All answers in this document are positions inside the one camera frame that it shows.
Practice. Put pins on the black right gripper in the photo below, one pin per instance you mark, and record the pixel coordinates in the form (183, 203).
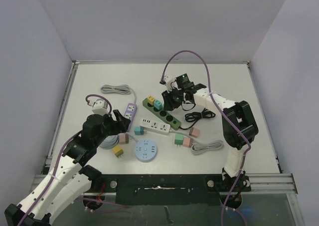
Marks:
(171, 99)

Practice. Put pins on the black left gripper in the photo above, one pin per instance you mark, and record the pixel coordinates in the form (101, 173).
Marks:
(120, 125)

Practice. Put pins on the teal charger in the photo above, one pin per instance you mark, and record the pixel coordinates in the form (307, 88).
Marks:
(157, 105)
(139, 130)

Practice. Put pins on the yellow USB charger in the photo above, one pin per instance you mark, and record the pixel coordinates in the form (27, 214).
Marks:
(151, 100)

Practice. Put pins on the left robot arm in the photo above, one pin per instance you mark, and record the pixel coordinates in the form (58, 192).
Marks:
(72, 159)

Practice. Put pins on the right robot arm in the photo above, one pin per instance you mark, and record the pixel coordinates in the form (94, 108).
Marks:
(238, 123)

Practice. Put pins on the purple power strip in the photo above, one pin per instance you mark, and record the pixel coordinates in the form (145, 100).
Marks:
(130, 113)

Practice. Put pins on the pink charger by coil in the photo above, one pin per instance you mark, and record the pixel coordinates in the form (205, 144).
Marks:
(124, 138)

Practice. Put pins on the green power strip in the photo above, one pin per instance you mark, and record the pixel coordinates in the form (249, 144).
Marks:
(163, 115)

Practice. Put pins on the white USB power strip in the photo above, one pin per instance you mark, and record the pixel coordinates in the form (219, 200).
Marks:
(155, 126)

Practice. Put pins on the round blue power socket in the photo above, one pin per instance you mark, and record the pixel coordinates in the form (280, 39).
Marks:
(146, 150)

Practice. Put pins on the pink charger near strip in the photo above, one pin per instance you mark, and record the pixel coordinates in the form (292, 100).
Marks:
(194, 132)

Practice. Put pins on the light green charger upright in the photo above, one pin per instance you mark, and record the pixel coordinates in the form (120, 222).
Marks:
(178, 139)

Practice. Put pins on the pink charger beside green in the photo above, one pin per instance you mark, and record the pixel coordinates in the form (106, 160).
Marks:
(187, 142)

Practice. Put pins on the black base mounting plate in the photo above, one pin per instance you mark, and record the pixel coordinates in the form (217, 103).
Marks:
(165, 190)

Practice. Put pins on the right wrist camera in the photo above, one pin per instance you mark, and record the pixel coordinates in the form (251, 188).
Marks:
(169, 82)

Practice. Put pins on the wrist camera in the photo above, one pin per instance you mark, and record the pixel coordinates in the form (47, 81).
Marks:
(100, 107)
(169, 82)

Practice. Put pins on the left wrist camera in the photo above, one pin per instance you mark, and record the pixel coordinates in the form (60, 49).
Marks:
(100, 107)

